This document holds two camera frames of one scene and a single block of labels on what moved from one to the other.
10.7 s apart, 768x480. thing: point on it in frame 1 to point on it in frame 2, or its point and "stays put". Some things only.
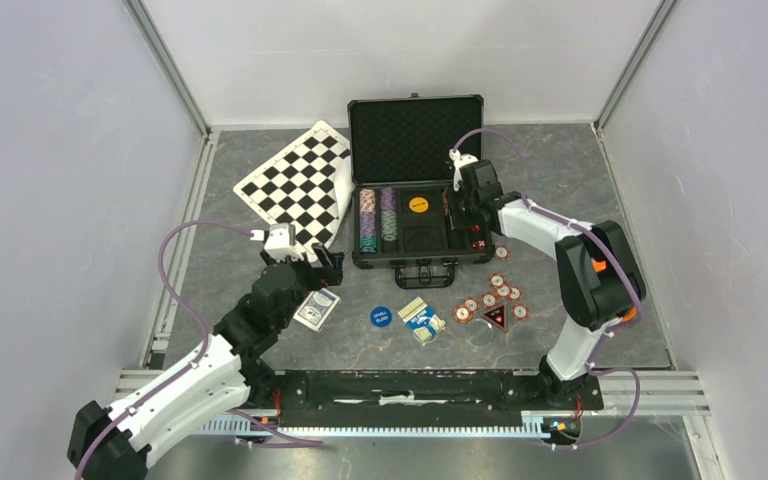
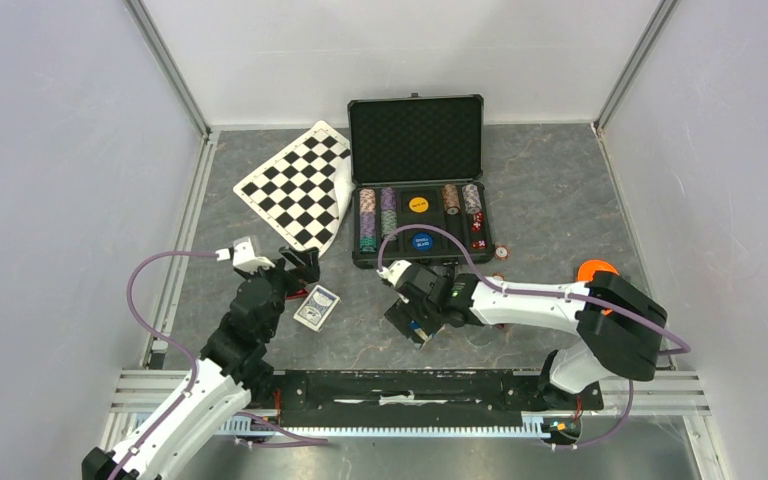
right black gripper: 454,217 to 402,312
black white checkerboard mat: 309,185 stays put
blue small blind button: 380,316 to 422,241
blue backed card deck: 317,308 stays put
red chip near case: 501,252 stays put
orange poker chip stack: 367,200 stays put
